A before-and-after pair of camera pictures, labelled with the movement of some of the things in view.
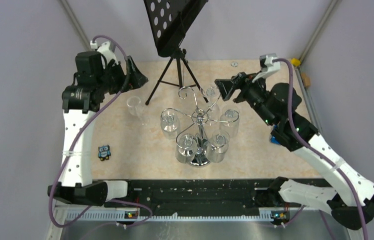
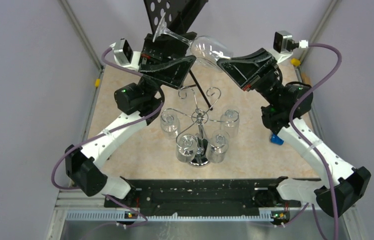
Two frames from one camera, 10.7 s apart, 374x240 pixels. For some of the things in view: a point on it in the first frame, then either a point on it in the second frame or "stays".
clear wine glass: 170,123 stays
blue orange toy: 273,139 stays
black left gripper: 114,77 -> 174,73
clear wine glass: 216,150 stays
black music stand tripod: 170,20 stays
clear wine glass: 212,112 -> 207,50
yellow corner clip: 295,61 stays
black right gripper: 227,87 -> 244,69
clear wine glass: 186,148 stays
